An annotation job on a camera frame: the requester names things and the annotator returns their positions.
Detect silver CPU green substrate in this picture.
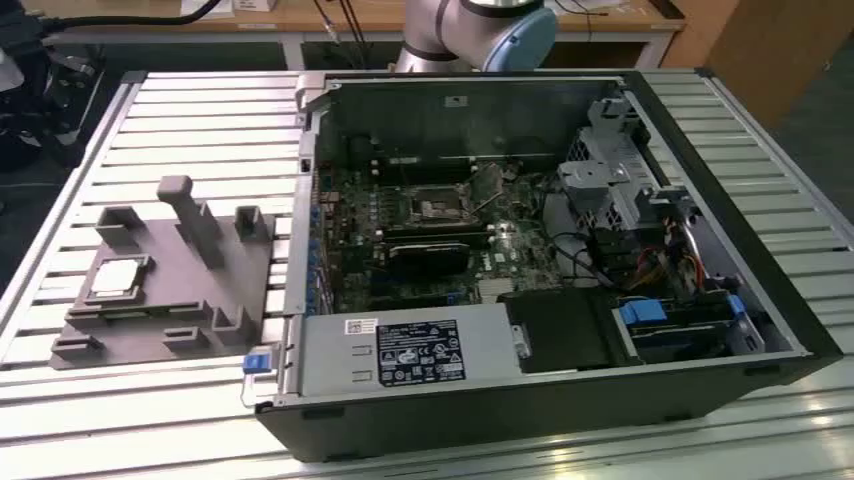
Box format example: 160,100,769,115
90,259,146,296

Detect black RAM slot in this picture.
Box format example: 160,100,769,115
383,225,494,237
383,234,494,247
379,154,555,170
383,167,472,185

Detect CPU socket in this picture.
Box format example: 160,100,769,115
406,184,479,226

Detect grey parts rack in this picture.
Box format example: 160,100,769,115
49,174,295,374

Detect blue case release latch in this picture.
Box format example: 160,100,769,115
238,351,276,410

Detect black graphics card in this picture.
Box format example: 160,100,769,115
386,241,472,276

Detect grey power supply unit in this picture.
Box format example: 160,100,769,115
292,314,523,397

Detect metal socket cover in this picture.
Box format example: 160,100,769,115
466,163,510,211

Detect thin metal locking lever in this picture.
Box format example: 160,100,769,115
471,185,514,214

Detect silver chipset heat sink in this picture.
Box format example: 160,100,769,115
478,278,517,303

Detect green motherboard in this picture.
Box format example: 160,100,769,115
312,159,569,314

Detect silver metal drive cage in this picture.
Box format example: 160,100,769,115
557,97,702,236

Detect black open PC case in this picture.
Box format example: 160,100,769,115
252,67,846,464

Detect blue disk carrier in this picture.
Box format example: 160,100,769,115
617,297,669,334

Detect brown wooden cabinet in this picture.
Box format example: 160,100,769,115
679,0,854,132

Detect thick black cable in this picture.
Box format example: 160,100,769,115
25,0,226,32

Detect black wire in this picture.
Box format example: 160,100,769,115
538,174,606,289

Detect wooden desk white frame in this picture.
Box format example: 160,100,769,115
39,0,689,71

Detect yellow orange power wires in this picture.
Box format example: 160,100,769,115
630,219,710,294

